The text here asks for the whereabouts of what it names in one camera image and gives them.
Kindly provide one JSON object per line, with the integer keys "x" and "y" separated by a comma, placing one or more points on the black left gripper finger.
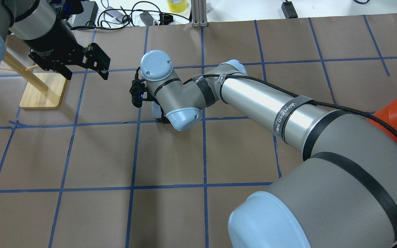
{"x": 96, "y": 58}
{"x": 102, "y": 72}

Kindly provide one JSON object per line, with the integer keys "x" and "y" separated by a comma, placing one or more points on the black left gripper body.
{"x": 51, "y": 36}

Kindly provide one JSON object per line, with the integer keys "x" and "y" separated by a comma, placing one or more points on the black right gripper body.
{"x": 164, "y": 119}

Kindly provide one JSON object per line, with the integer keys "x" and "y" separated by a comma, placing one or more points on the light blue plastic cup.
{"x": 157, "y": 111}

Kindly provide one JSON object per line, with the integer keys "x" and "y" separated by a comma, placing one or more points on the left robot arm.
{"x": 53, "y": 46}

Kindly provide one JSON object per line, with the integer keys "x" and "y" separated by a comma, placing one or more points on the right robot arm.
{"x": 343, "y": 194}

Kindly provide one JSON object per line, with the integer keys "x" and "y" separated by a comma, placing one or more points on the wooden cup rack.
{"x": 43, "y": 90}

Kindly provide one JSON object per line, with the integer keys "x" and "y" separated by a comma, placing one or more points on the grey power adapter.
{"x": 148, "y": 19}

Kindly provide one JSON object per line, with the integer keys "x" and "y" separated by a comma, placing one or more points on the yellow tape roll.
{"x": 177, "y": 6}

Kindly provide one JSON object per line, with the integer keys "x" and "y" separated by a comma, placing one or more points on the black power adapter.
{"x": 289, "y": 10}

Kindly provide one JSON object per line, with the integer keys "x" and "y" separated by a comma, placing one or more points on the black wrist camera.
{"x": 139, "y": 91}

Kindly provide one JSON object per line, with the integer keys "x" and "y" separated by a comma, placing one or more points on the aluminium frame post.
{"x": 199, "y": 13}

